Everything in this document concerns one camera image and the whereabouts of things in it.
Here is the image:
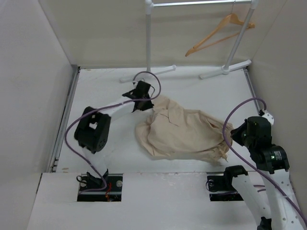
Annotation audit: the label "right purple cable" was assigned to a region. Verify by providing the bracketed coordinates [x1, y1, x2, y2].
[222, 97, 307, 226]

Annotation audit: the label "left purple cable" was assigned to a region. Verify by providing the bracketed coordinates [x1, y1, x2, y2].
[65, 71, 162, 192]

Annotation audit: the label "white clothes rack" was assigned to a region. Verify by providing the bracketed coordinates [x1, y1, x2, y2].
[119, 0, 260, 83]

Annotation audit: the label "purple cable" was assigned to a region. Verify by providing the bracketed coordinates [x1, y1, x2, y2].
[65, 71, 162, 192]
[222, 97, 307, 226]

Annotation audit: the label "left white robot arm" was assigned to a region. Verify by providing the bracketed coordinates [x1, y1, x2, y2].
[64, 80, 156, 193]

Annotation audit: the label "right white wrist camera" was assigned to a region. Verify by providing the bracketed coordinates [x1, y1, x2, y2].
[259, 110, 274, 126]

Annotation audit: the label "beige trousers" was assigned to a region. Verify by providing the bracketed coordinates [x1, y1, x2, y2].
[135, 96, 234, 164]

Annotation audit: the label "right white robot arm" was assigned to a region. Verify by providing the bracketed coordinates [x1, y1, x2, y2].
[206, 116, 304, 230]

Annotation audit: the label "wooden clothes hanger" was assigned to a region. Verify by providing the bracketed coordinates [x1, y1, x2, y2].
[185, 13, 256, 57]

